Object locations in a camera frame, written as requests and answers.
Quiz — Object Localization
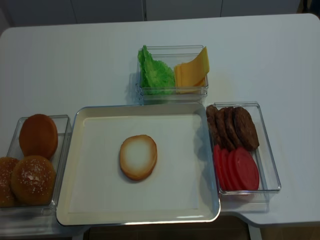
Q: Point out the green lettuce leaf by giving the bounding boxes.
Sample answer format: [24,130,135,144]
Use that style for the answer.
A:
[138,45,156,88]
[141,60,176,95]

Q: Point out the clear lettuce cheese container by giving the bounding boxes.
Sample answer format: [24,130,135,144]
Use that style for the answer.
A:
[135,45,209,104]

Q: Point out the stacked yellow cheese slices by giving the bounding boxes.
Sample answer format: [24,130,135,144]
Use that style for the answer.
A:
[174,64,206,94]

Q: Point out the green lettuce leaf in container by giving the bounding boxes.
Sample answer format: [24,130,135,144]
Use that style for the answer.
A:
[138,45,156,88]

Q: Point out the upright yellow cheese slice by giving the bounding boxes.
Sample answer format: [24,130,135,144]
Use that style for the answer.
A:
[180,47,210,82]

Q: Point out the bottom bun half on tray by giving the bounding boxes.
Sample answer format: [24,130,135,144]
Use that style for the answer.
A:
[119,134,158,181]

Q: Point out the brown patty leftmost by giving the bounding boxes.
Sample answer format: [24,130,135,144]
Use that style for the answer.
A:
[206,104,223,148]

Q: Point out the brown patty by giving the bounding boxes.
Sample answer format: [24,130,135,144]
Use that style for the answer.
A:
[206,104,223,148]
[232,107,260,151]
[224,107,243,148]
[215,107,236,152]

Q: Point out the red tomato slice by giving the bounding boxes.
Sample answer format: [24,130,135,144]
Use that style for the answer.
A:
[227,150,241,191]
[213,144,226,190]
[220,148,233,191]
[231,147,260,191]

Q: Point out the red tomato slice leftmost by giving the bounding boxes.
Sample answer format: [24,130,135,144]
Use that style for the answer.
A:
[213,144,226,190]

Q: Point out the brown patty rightmost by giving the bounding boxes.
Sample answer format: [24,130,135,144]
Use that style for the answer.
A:
[232,107,260,151]

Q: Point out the white rectangular tray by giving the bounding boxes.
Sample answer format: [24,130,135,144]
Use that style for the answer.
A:
[56,103,221,226]

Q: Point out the red tomato slice front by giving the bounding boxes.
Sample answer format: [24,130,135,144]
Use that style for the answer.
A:
[231,147,260,191]

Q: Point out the clear patty tomato container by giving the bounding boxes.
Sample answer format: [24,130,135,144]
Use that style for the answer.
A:
[209,102,281,199]

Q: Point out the plain brown bun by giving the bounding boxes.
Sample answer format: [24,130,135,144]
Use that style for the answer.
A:
[18,114,58,160]

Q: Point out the sesame bun front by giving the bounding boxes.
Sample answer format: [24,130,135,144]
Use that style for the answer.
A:
[10,155,56,206]

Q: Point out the clear bun container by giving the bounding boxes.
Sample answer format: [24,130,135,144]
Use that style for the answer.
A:
[1,115,71,209]

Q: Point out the sesame bun left edge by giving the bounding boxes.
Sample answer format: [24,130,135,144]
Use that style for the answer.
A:
[0,157,19,208]

